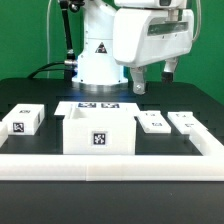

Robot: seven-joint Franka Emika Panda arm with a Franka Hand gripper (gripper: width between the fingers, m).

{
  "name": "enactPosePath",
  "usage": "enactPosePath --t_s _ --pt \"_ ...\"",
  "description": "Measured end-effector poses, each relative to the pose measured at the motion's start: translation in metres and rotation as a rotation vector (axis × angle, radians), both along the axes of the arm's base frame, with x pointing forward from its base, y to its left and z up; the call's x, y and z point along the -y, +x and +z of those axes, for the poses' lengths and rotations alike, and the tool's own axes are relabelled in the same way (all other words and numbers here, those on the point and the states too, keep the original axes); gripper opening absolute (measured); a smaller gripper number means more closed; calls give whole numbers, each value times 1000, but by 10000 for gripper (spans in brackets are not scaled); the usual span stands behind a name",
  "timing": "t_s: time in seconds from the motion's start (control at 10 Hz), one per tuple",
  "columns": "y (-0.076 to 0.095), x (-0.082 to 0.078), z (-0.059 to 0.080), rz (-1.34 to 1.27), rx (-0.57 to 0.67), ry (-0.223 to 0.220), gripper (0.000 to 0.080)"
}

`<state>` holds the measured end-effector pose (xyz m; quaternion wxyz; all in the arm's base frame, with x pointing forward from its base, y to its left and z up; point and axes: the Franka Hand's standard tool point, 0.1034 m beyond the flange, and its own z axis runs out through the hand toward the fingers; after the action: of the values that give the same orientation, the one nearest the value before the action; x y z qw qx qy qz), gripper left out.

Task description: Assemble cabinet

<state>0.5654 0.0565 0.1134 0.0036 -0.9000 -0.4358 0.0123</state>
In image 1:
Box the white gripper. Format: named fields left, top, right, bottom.
left=113, top=8, right=194, bottom=95

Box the white door panel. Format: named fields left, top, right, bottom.
left=167, top=111, right=205, bottom=134
left=137, top=110, right=171, bottom=134

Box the white cabinet body box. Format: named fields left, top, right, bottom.
left=63, top=108, right=136, bottom=155

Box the white base sheet with tags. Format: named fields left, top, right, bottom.
left=54, top=101, right=140, bottom=116

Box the small white box with tag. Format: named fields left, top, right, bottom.
left=2, top=104, right=45, bottom=135

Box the black cable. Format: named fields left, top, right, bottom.
left=27, top=61, right=74, bottom=80

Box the white U-shaped fence frame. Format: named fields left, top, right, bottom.
left=0, top=121, right=224, bottom=182

